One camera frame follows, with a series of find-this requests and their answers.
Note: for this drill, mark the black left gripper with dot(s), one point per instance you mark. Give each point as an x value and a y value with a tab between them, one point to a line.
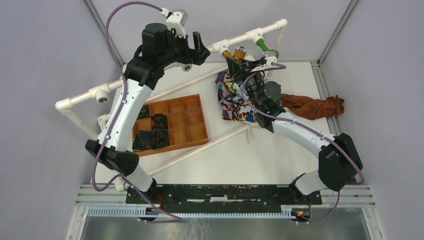
196	56

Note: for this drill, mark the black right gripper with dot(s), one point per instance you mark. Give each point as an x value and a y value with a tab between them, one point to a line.
234	66

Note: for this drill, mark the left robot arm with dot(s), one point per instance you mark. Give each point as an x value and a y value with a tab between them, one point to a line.
111	146

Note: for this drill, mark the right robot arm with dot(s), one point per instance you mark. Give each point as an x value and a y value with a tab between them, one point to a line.
338	159

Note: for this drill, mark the green plastic water faucet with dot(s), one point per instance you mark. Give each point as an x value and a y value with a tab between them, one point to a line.
266	48

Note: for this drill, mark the comic print cloth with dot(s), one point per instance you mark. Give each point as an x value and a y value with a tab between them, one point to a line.
233	106

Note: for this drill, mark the wooden compartment tray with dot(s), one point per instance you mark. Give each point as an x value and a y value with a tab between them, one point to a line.
186	123

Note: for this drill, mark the brown cloth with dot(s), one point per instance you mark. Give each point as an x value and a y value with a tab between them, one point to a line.
313	109

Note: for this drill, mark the dark patterned rolled cloth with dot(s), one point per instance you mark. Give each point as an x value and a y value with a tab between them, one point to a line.
156	139

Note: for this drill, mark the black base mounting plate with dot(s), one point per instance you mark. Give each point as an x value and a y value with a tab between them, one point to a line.
229	199

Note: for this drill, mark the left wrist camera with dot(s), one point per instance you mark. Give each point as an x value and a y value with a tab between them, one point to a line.
175	18

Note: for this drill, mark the white pvc pipe frame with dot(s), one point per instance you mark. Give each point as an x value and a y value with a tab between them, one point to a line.
65	106

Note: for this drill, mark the white slotted cable duct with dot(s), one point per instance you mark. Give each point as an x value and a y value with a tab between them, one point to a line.
143	212

